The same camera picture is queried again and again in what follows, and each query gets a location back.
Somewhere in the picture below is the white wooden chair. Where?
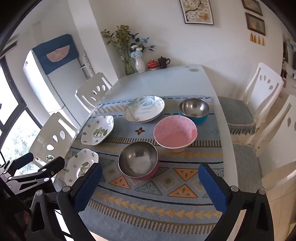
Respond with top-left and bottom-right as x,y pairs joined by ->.
252,94 -> 296,163
74,72 -> 113,114
240,62 -> 284,144
30,112 -> 78,167

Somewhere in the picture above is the blue steel bowl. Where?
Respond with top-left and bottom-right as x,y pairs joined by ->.
179,98 -> 210,124

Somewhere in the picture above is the floral wall picture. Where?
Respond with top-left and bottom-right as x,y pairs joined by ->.
179,0 -> 214,25

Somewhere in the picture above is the red steel bowl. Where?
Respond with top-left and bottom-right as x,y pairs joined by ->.
118,141 -> 159,181

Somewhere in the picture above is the small framed wall picture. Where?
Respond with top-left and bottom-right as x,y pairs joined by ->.
242,0 -> 263,16
245,12 -> 266,36

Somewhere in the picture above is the round leaf print plate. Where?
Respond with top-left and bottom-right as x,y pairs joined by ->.
123,95 -> 165,123

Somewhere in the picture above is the grey fringed seat cushion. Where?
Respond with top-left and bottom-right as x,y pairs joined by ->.
217,96 -> 257,135
232,143 -> 263,186

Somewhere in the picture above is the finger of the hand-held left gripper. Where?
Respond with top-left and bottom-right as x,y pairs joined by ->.
5,156 -> 65,194
0,152 -> 35,175

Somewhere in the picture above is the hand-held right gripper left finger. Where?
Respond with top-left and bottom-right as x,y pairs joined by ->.
27,163 -> 103,241

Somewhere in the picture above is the black framed window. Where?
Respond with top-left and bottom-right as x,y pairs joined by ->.
0,56 -> 43,176

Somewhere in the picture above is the white vase with blue flowers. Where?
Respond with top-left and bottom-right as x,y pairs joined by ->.
128,32 -> 156,73

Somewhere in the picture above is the glass vase with green stems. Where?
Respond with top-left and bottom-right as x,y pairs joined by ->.
101,25 -> 136,75

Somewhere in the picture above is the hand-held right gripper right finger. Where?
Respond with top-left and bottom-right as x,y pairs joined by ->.
198,163 -> 274,241

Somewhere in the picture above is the pink ceramic bowl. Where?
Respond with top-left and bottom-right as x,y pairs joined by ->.
153,116 -> 198,153

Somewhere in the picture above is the blue refrigerator cover cloth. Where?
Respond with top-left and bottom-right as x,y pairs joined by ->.
32,34 -> 80,75

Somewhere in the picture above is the hexagonal tree print plate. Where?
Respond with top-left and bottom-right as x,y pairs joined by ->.
81,115 -> 115,146

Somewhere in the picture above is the dark brown lidded mug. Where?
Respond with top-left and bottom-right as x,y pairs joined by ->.
158,56 -> 171,69

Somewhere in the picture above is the white folding rack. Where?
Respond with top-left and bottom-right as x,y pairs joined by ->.
80,51 -> 96,78

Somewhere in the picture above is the blue patterned table mat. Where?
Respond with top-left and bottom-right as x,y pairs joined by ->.
54,95 -> 225,234

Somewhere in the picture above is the hexagonal flower print plate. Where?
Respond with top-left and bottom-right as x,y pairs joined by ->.
64,148 -> 99,186

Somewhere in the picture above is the white refrigerator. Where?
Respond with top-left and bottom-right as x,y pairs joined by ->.
23,50 -> 92,114

